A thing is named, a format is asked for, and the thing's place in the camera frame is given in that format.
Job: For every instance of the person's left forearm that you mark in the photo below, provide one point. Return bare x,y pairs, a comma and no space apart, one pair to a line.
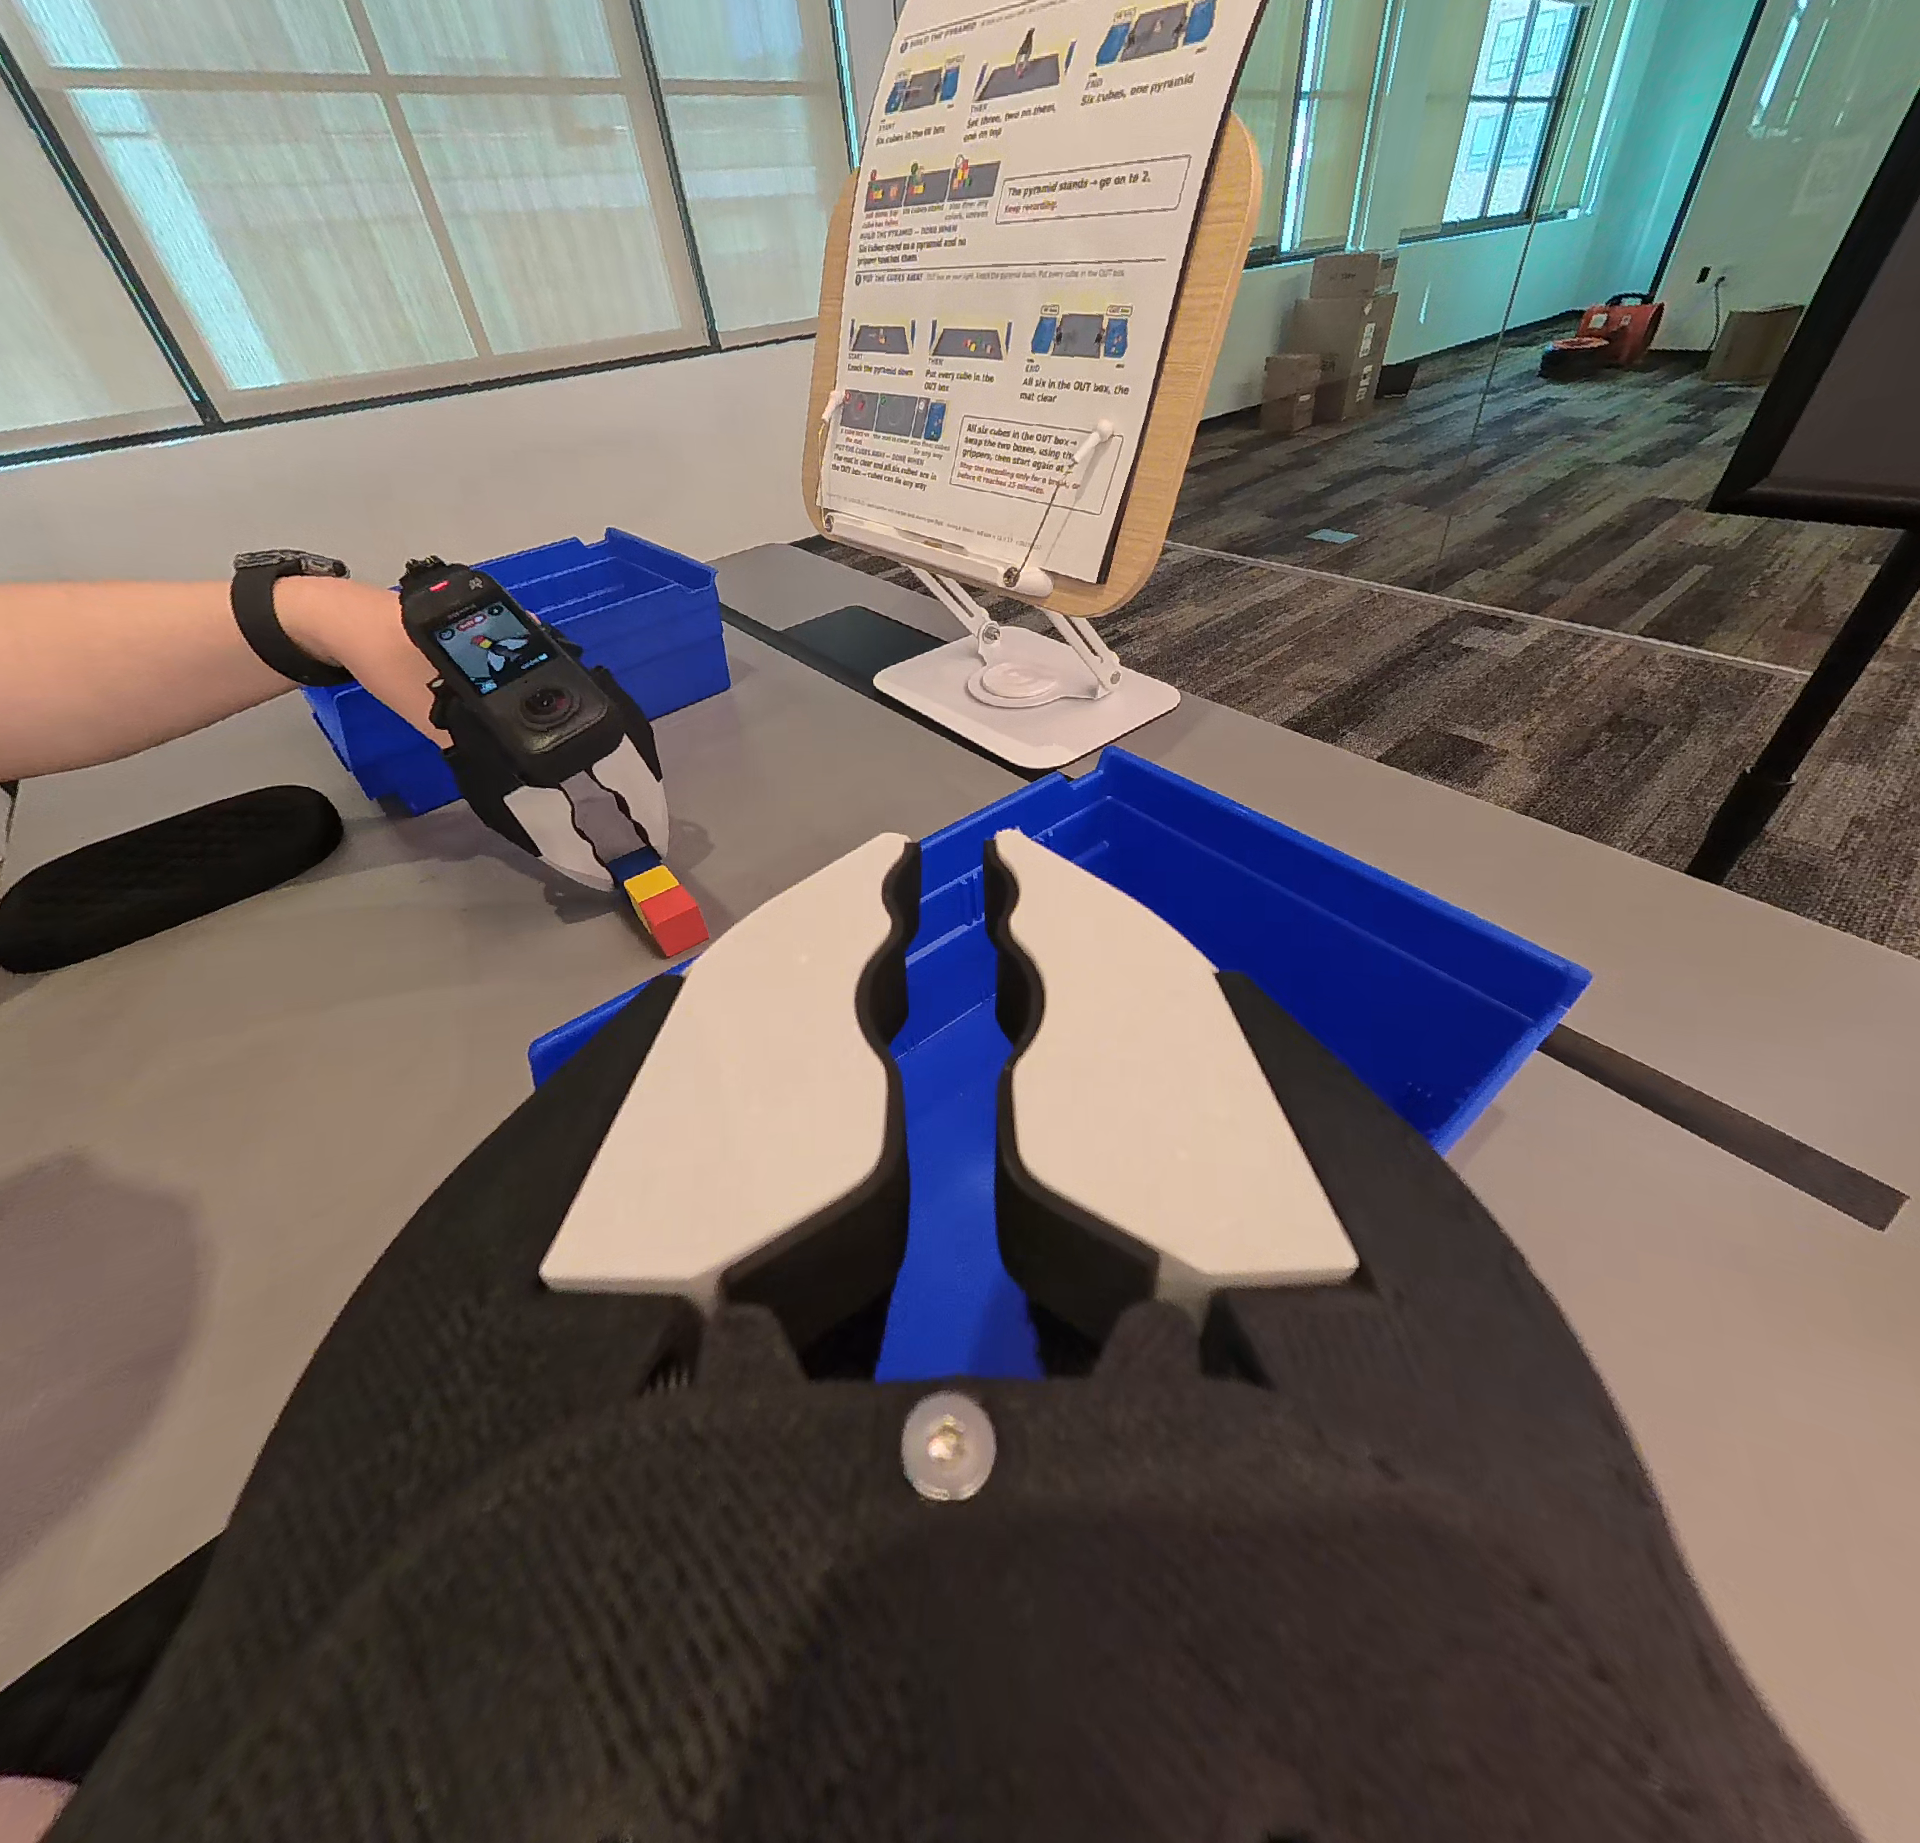
120,674

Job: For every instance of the large gridded window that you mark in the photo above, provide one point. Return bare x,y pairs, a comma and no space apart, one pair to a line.
375,180

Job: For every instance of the black padded wrist rest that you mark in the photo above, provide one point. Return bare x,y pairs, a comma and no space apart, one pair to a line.
149,878
75,1679

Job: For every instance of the black wristwatch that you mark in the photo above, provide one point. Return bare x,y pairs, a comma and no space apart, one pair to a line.
277,621

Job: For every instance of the blue plastic bin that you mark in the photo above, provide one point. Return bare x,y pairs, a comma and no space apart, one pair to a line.
1351,958
660,644

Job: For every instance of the printed instruction sheet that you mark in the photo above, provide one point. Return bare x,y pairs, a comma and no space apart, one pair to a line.
1020,300

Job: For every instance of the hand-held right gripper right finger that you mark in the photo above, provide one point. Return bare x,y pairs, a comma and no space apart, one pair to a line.
1185,1107

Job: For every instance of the yellow wooden cube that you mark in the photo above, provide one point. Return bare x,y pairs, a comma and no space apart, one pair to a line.
655,888

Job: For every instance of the single cardboard box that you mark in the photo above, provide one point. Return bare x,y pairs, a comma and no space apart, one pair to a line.
1754,342

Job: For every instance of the person's left hand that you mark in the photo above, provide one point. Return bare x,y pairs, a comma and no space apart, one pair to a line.
388,650

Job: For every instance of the flat cardboard box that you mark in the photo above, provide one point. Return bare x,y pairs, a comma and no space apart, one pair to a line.
1354,275

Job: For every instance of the orange wooden cube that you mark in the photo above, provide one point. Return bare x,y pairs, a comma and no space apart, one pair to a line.
678,928

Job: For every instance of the small far window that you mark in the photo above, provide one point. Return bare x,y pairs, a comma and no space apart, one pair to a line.
1519,104

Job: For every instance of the small cardboard box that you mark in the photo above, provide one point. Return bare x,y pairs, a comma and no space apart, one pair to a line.
1290,396

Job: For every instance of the person's right forearm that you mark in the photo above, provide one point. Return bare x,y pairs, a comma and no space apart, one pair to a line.
33,1817

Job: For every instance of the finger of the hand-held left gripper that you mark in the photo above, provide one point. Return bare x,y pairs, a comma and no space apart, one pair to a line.
649,811
541,829

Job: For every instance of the large cardboard box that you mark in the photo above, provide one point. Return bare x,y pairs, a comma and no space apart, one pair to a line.
1351,360

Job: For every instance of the red air mover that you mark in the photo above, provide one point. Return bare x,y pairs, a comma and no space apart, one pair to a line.
1604,336

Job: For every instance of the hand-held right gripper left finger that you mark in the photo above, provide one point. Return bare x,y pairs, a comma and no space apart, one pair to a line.
719,1107

